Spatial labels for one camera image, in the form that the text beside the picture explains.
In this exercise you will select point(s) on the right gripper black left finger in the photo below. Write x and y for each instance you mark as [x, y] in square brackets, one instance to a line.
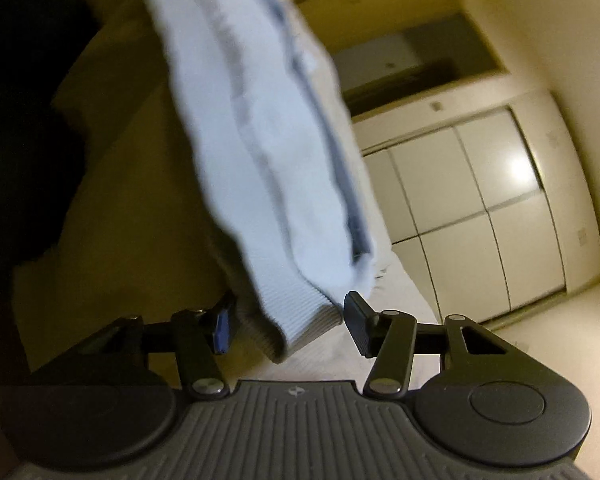
[116, 394]

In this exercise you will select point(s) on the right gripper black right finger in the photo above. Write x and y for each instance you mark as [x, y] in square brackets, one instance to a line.
[470, 391]

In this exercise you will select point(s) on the light blue sweater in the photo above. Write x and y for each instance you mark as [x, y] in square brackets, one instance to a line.
[270, 159]

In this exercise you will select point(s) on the beige bed cover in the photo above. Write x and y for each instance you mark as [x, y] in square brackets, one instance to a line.
[135, 240]

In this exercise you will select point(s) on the white wardrobe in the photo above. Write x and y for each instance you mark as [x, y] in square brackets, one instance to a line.
[486, 204]

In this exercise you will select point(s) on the wooden door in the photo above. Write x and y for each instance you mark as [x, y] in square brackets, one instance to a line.
[393, 67]

